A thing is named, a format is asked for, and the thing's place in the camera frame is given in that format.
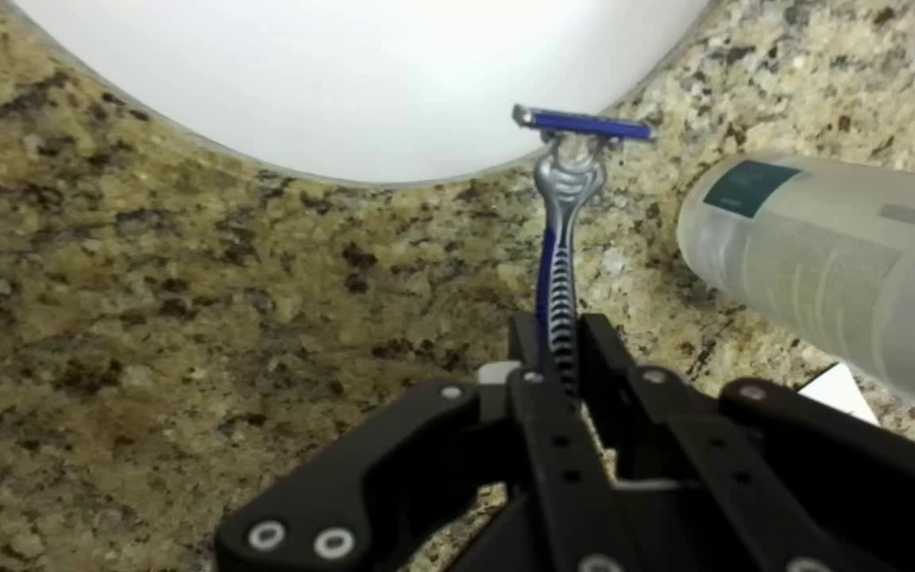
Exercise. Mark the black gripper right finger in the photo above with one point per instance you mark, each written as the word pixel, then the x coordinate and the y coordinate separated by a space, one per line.
pixel 755 479

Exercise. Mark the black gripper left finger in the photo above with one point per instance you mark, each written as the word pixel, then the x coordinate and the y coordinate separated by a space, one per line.
pixel 370 499

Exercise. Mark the blue silver razor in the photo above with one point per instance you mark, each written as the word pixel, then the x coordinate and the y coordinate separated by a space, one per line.
pixel 568 175

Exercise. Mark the white oval sink basin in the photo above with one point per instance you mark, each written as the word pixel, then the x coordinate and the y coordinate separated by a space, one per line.
pixel 370 91

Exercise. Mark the white paper piece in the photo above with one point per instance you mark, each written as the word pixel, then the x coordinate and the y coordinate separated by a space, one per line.
pixel 838 389

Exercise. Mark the frosted clear plastic bottle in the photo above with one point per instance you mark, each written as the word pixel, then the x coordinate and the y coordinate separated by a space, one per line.
pixel 819 246

